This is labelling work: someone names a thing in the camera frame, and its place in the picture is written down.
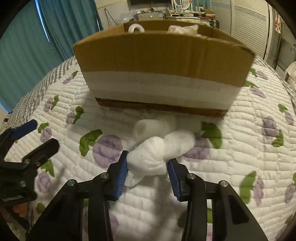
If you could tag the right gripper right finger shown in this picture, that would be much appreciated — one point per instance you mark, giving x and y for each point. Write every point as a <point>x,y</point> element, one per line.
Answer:
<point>231,219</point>

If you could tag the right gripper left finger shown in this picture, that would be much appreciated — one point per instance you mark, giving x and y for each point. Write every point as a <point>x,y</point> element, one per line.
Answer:
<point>62,218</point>

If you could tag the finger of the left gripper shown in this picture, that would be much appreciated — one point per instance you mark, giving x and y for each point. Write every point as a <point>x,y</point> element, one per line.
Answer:
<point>9,136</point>
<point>39,155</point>

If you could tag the white fluffy knotted towel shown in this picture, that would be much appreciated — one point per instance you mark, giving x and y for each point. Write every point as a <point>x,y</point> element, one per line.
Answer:
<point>151,156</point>

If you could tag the white cloth knot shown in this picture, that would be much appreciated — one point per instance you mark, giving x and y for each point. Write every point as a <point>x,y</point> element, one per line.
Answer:
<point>164,124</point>

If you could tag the cream lace cloth knot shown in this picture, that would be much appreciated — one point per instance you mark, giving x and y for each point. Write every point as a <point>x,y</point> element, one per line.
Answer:
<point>191,31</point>

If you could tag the orange gloved hand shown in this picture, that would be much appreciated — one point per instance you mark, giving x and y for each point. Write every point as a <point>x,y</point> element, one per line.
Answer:
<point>21,209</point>

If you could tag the white floral quilt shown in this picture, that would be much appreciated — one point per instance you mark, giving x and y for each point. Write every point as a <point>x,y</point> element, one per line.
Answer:
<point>252,147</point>

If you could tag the teal window curtain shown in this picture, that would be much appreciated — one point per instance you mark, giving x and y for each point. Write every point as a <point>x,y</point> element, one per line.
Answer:
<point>37,36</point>

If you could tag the brown cardboard box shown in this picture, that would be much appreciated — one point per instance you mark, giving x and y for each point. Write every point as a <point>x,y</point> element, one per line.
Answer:
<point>138,65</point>

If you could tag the white louvered wardrobe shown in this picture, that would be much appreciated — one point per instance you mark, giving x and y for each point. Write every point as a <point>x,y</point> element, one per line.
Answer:
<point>249,22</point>

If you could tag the black wall television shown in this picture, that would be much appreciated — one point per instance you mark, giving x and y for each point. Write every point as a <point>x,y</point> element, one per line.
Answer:
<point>135,2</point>

